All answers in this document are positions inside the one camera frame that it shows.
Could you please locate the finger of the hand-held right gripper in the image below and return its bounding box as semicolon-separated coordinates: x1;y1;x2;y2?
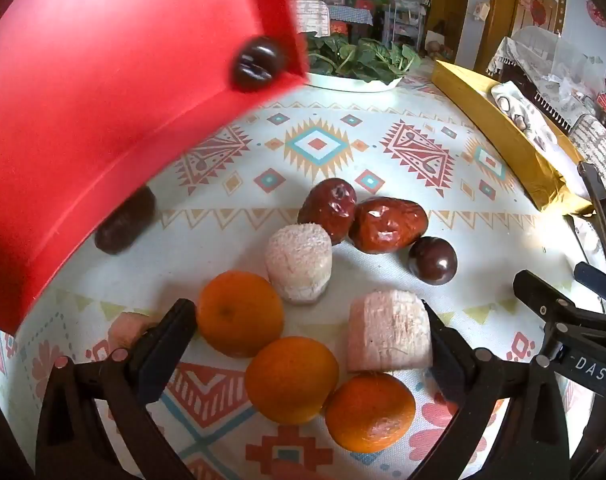
514;270;606;391
574;161;606;306

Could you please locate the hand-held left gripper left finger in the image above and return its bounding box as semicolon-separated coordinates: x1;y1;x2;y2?
35;298;198;480

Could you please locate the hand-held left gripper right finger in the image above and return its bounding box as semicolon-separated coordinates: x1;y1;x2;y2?
422;300;571;480

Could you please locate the orange mandarin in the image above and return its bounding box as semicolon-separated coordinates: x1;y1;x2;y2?
245;336;340;426
324;373;416;453
196;270;285;359

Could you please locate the red date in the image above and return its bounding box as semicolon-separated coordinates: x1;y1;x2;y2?
349;198;428;255
297;178;358;246

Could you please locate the dark brown date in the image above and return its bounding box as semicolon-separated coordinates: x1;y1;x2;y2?
94;186;157;255

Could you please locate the red cardboard box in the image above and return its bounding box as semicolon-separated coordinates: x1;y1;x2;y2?
0;0;311;336

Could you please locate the dark plum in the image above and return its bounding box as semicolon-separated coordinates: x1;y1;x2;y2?
231;36;290;93
408;236;458;286

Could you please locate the chair with printed cover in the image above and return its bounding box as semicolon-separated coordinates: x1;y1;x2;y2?
568;115;606;221

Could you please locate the patterned cloth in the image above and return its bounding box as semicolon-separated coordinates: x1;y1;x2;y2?
491;82;568;151

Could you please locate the white mesh food cover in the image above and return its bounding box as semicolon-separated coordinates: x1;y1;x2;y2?
510;26;606;111

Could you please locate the white plate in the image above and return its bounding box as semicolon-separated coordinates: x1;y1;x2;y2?
303;71;406;93

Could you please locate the plate of green leaves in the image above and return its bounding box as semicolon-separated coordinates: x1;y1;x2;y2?
303;32;421;83

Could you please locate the metal storage rack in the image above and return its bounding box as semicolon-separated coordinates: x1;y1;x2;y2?
383;2;426;51

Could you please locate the checked tablecloth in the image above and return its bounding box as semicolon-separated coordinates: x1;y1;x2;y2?
328;5;374;26

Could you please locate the chair with white cover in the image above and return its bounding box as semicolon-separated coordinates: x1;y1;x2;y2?
293;0;331;36

